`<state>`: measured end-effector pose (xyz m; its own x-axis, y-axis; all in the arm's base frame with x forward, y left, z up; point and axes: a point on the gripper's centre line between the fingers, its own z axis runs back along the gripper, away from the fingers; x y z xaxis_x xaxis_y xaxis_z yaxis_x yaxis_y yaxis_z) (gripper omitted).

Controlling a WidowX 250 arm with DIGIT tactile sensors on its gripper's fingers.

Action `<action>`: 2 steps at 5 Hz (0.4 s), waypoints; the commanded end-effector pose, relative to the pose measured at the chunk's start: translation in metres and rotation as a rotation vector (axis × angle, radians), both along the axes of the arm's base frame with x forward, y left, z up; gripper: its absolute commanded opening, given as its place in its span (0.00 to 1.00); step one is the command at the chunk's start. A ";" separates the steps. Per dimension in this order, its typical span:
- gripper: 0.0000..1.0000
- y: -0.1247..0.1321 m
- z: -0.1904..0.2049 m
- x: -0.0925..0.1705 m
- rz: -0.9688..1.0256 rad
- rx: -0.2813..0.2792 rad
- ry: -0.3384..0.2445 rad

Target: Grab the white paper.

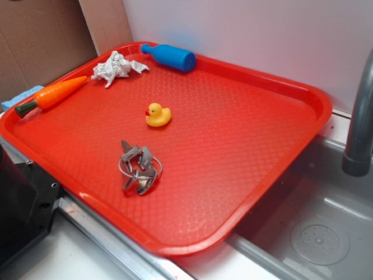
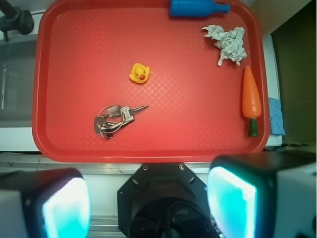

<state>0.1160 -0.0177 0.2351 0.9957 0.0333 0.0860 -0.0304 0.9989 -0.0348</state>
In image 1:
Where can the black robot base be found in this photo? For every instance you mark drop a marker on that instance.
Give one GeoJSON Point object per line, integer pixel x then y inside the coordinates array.
{"type": "Point", "coordinates": [29, 199]}

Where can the crumpled white paper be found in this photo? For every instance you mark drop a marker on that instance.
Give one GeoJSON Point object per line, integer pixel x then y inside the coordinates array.
{"type": "Point", "coordinates": [116, 66]}

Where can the red plastic tray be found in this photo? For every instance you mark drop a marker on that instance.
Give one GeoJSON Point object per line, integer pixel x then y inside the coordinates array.
{"type": "Point", "coordinates": [232, 133]}

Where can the yellow rubber duck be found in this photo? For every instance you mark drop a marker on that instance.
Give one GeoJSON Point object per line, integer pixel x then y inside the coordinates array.
{"type": "Point", "coordinates": [156, 116]}

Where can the silver key bunch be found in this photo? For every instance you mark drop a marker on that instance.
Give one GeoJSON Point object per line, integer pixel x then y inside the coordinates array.
{"type": "Point", "coordinates": [140, 168]}

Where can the blue toy bottle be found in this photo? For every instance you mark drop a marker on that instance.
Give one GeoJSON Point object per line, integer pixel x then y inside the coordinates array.
{"type": "Point", "coordinates": [174, 57]}

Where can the orange toy carrot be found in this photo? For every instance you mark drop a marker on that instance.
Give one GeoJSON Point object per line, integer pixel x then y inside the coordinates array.
{"type": "Point", "coordinates": [50, 95]}

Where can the grey toy sink basin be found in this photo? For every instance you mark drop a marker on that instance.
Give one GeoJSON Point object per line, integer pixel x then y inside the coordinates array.
{"type": "Point", "coordinates": [315, 222]}

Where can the grey sink faucet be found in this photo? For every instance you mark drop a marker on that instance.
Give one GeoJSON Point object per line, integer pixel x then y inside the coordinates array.
{"type": "Point", "coordinates": [358, 152]}

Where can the brown cardboard panel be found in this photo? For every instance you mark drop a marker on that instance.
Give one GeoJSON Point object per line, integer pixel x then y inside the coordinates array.
{"type": "Point", "coordinates": [44, 40]}

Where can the blue sponge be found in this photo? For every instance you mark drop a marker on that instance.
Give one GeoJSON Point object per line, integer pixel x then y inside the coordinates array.
{"type": "Point", "coordinates": [6, 105]}

